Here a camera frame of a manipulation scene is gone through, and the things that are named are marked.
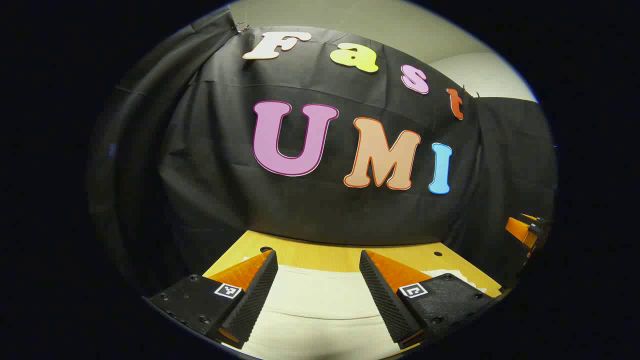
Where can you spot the black backdrop cloth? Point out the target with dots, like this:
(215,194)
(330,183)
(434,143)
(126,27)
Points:
(310,210)

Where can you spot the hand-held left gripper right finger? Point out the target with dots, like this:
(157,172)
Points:
(385,295)

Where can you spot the cream white jeans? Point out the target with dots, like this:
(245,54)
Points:
(320,315)

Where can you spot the metal clip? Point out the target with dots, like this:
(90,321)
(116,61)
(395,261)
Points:
(242,26)

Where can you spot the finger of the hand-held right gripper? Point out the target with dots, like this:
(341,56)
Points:
(529,217)
(519,230)

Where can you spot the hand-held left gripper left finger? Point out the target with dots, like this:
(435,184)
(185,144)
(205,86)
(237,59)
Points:
(257,295)

